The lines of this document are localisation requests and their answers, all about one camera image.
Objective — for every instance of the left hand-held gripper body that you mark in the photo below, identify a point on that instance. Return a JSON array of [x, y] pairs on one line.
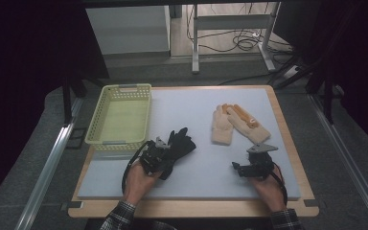
[[153, 158]]

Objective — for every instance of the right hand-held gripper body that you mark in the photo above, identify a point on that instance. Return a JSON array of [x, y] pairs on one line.
[[258, 164]]

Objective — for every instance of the beige glove with orange fingers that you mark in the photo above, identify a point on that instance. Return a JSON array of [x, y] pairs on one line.
[[252, 129]]

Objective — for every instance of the plain beige knit glove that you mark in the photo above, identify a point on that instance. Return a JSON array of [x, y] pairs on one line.
[[222, 131]]

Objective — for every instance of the pale yellow plastic basket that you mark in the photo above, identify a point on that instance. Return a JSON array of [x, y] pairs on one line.
[[121, 121]]

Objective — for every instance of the person's right hand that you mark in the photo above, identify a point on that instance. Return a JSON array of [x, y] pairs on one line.
[[268, 191]]

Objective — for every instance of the person's left hand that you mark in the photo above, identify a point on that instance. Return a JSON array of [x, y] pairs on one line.
[[139, 185]]

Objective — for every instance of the grey foam mat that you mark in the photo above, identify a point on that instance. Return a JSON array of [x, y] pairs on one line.
[[204, 111]]

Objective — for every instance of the grey table corner clamp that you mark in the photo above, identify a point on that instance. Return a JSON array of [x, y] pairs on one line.
[[311, 202], [73, 205]]

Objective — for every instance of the black floor plate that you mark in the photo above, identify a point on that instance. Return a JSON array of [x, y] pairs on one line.
[[76, 138]]

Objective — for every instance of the black metal stand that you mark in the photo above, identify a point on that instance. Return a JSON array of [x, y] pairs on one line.
[[67, 102], [328, 102]]

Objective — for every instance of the white power strip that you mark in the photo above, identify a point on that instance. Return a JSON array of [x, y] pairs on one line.
[[291, 72]]

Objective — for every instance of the white cabinet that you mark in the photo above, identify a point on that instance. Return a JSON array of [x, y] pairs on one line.
[[127, 28]]

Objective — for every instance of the metal floor rail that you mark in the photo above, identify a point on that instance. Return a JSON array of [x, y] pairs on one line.
[[348, 159], [44, 179]]

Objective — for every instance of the white desk frame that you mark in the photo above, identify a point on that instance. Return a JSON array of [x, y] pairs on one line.
[[230, 22]]

